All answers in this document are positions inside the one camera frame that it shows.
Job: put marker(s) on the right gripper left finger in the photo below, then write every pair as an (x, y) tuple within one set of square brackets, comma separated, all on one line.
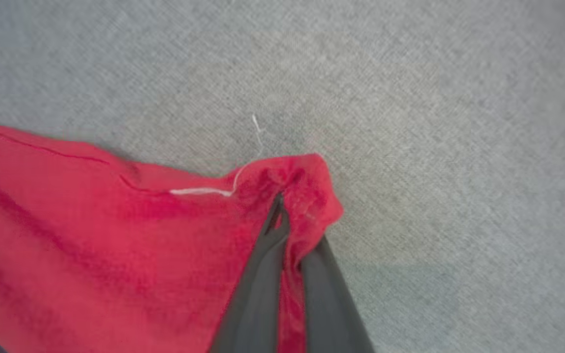
[(258, 294)]

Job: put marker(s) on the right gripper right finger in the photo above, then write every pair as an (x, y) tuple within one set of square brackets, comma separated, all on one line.
[(331, 314)]

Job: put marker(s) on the red and white basketball jersey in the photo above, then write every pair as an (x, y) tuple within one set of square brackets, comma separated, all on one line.
[(115, 245)]

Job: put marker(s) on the grey fabric sofa cushion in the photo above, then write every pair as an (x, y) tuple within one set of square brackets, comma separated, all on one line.
[(410, 98)]

